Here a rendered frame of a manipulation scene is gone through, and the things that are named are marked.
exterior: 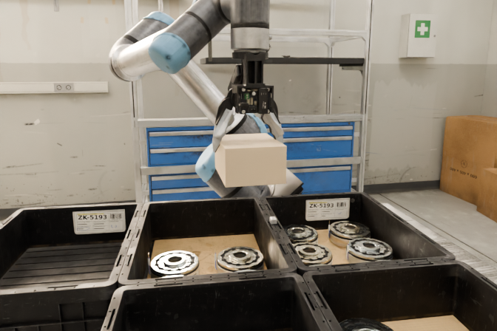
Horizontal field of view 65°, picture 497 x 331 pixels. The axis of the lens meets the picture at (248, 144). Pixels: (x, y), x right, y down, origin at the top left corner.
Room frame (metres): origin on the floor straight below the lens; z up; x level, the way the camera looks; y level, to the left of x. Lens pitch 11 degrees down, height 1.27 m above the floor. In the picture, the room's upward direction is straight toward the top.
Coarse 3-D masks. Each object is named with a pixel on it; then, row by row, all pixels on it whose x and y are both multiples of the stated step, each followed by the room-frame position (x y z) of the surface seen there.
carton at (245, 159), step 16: (224, 144) 0.75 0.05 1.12; (240, 144) 0.75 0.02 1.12; (256, 144) 0.75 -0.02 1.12; (272, 144) 0.75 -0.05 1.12; (224, 160) 0.72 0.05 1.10; (240, 160) 0.71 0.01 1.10; (256, 160) 0.72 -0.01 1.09; (272, 160) 0.73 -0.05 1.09; (224, 176) 0.72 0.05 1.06; (240, 176) 0.71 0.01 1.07; (256, 176) 0.72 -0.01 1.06; (272, 176) 0.73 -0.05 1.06
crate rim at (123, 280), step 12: (144, 204) 0.94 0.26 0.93; (156, 204) 0.94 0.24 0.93; (168, 204) 0.95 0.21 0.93; (144, 216) 0.85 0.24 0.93; (264, 216) 0.85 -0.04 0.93; (132, 240) 0.72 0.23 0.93; (276, 240) 0.72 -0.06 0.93; (132, 252) 0.67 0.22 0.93; (288, 252) 0.67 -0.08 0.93; (132, 264) 0.64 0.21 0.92; (288, 264) 0.63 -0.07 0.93; (120, 276) 0.59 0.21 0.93; (180, 276) 0.59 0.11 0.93; (192, 276) 0.59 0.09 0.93; (204, 276) 0.59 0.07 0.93; (216, 276) 0.59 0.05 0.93; (228, 276) 0.59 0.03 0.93
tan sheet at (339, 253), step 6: (318, 234) 0.98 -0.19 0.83; (324, 234) 0.98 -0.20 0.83; (318, 240) 0.94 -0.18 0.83; (324, 240) 0.94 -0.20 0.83; (330, 246) 0.90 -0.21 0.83; (336, 246) 0.90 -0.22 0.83; (336, 252) 0.87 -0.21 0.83; (342, 252) 0.87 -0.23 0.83; (336, 258) 0.84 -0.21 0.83; (342, 258) 0.84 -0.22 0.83; (336, 264) 0.81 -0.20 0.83
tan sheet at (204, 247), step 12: (156, 240) 0.94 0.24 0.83; (168, 240) 0.94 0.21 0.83; (180, 240) 0.94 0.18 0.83; (192, 240) 0.94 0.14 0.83; (204, 240) 0.94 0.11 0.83; (216, 240) 0.94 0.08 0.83; (228, 240) 0.94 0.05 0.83; (240, 240) 0.94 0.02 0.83; (252, 240) 0.94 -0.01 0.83; (156, 252) 0.87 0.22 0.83; (192, 252) 0.87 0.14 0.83; (204, 252) 0.87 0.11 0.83; (216, 252) 0.87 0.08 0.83; (204, 264) 0.81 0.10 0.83; (216, 264) 0.81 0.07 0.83; (264, 264) 0.81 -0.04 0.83
